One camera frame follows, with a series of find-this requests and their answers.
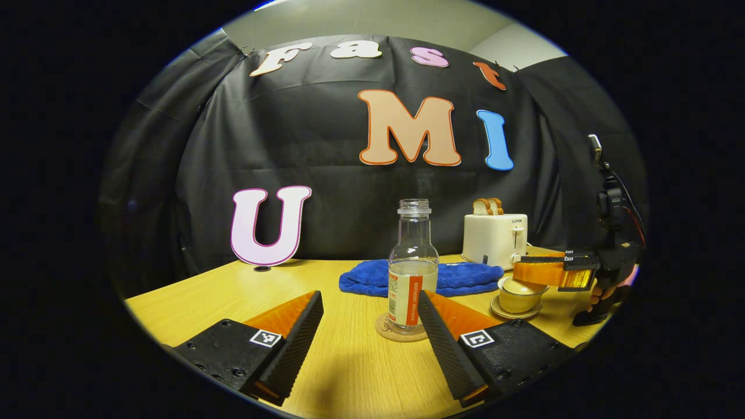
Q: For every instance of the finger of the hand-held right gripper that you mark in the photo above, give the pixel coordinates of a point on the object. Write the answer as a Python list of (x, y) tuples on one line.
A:
[(576, 254), (538, 270)]

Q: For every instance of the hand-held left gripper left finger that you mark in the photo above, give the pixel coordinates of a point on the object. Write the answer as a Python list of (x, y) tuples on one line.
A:
[(300, 343)]

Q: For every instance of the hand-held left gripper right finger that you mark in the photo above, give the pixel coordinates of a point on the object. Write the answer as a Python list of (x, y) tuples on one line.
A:
[(442, 349)]

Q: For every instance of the cream teacup lid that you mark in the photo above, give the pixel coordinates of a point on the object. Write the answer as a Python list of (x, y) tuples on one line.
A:
[(521, 286)]

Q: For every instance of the cream ceramic teacup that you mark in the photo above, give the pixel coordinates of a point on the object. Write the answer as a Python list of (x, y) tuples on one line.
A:
[(518, 302)]

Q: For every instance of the round cork coaster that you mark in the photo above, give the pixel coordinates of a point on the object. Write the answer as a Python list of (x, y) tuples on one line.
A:
[(387, 331)]

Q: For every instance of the clear plastic water bottle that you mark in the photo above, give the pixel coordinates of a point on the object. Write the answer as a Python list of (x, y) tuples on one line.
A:
[(413, 256)]

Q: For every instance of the cream ceramic saucer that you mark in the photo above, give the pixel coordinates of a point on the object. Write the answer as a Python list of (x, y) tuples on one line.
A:
[(500, 311)]

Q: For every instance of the cream toaster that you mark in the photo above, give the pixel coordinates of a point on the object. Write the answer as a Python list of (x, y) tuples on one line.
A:
[(492, 238)]

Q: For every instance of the bread slice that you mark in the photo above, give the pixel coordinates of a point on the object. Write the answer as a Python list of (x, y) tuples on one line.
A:
[(497, 205), (481, 207)]

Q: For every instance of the blue towel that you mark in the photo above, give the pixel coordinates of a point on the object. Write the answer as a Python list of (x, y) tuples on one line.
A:
[(361, 279)]

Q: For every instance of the black backdrop cloth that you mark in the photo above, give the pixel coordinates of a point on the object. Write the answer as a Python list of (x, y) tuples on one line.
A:
[(349, 198)]

